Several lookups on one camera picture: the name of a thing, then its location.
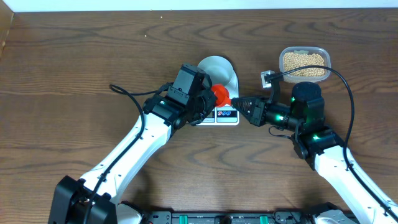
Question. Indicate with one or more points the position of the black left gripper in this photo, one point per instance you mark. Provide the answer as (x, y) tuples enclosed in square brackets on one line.
[(209, 104)]

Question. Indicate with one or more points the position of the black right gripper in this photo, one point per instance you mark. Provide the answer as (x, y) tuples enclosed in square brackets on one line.
[(255, 116)]

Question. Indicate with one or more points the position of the red measuring scoop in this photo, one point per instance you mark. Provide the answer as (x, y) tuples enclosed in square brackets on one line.
[(222, 95)]

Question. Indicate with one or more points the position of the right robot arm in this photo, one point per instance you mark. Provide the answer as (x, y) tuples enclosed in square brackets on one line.
[(322, 149)]

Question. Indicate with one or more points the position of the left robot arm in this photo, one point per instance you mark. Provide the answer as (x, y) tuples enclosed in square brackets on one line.
[(95, 196)]

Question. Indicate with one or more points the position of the white digital kitchen scale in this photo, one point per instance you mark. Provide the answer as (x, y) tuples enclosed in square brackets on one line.
[(226, 115)]

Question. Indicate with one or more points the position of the white round bowl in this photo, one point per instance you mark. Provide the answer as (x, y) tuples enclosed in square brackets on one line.
[(220, 70)]

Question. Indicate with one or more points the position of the pile of soybeans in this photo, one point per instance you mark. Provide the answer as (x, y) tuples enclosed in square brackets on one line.
[(292, 60)]

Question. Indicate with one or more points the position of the clear plastic container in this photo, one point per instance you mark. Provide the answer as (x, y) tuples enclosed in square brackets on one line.
[(305, 50)]

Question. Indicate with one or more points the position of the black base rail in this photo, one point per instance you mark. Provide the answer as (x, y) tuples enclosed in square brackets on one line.
[(281, 216)]

